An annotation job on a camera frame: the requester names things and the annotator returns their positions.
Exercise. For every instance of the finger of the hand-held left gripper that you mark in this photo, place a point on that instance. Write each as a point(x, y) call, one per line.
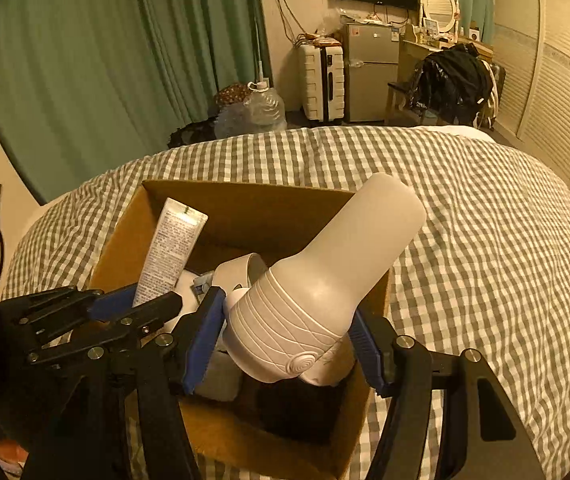
point(110, 302)
point(130, 322)

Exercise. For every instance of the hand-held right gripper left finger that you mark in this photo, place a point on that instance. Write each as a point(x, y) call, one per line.
point(202, 345)

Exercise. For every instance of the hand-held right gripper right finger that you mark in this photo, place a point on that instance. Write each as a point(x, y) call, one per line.
point(367, 355)

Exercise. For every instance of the white sock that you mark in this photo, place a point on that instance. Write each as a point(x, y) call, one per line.
point(220, 375)

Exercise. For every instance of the white earbuds case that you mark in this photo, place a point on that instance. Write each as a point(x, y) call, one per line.
point(187, 287)

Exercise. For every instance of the white cosmetic tube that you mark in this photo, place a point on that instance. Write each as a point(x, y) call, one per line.
point(170, 245)

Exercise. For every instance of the white plastic bottle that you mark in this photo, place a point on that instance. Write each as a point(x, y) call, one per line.
point(315, 285)

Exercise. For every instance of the cardboard box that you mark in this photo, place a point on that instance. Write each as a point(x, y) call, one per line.
point(245, 220)

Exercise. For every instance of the grey white checkered blanket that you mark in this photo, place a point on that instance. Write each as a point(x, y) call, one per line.
point(465, 260)

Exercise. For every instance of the crumpled clear plastic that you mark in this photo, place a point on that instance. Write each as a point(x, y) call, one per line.
point(230, 122)

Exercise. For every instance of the brown patterned bag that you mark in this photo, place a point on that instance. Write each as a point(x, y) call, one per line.
point(232, 94)

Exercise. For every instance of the large clear water bottle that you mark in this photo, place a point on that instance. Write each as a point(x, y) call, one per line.
point(265, 107)

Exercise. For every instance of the wooden chair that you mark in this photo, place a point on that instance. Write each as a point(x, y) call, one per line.
point(397, 102)

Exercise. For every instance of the white suitcase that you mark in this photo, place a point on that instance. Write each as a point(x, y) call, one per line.
point(317, 85)

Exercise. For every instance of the small silver fridge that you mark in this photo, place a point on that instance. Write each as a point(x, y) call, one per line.
point(371, 75)

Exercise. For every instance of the black jacket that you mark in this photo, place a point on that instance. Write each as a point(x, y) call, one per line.
point(452, 82)

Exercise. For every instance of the white pole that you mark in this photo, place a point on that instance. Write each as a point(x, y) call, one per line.
point(261, 50)

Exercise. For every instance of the clear plastic bag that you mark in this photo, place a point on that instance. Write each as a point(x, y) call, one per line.
point(329, 25)

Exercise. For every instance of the white louvred wardrobe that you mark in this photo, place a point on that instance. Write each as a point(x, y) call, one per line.
point(550, 70)

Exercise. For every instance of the oval white vanity mirror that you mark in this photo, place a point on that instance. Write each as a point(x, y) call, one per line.
point(439, 5)

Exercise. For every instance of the small photo frame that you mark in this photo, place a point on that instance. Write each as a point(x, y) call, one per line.
point(431, 24)

